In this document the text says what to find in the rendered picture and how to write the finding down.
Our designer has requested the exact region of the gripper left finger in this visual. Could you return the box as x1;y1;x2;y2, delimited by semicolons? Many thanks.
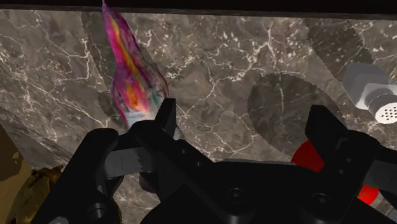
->
32;97;215;224

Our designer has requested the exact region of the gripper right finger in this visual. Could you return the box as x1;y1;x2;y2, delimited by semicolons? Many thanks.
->
299;104;397;224

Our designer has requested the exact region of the red round object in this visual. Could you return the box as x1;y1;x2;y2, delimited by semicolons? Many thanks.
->
290;139;380;205

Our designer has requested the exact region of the grey salt shaker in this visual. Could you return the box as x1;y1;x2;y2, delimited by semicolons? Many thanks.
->
342;62;397;125

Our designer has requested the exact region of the golden brown figure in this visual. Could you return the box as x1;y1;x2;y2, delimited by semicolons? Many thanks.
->
0;123;64;224

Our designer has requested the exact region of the pink multicoloured glass vase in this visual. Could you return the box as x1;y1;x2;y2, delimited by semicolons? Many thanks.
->
101;0;170;128

